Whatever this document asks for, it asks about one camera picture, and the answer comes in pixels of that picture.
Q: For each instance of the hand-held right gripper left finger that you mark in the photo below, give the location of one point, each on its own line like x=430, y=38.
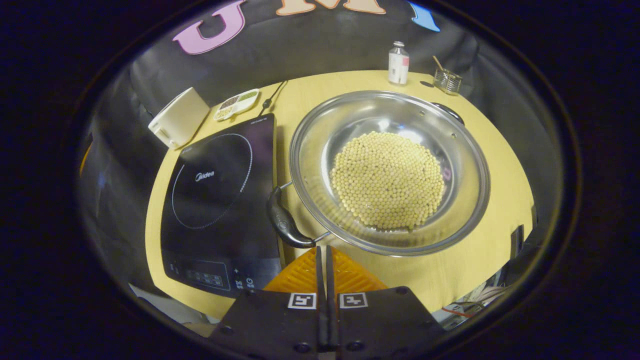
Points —
x=280, y=325

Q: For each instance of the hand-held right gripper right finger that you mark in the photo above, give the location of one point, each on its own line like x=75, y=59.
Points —
x=380, y=325

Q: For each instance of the black induction cooktop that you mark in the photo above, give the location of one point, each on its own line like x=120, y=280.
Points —
x=215, y=200

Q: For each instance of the stainless steel pot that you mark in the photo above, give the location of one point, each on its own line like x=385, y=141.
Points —
x=320, y=145

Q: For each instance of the pile of yellow soybeans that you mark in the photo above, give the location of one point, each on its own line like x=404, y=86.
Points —
x=387, y=180

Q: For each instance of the white divided plate of beans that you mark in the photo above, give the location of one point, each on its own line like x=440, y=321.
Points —
x=236, y=104

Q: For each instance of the white toaster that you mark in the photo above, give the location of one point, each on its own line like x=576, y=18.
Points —
x=180, y=117

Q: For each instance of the small glass jar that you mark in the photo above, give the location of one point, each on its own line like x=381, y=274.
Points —
x=447, y=81

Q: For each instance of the small white bottle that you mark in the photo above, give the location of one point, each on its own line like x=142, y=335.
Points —
x=398, y=65

